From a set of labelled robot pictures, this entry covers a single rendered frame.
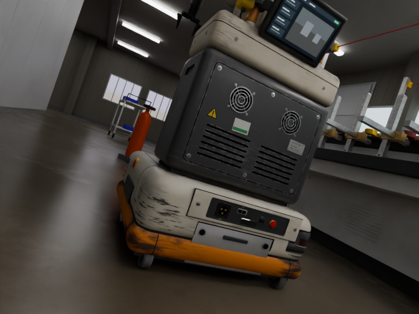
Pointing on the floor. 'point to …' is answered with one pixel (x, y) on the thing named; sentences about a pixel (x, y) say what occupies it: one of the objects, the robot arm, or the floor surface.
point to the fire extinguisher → (138, 133)
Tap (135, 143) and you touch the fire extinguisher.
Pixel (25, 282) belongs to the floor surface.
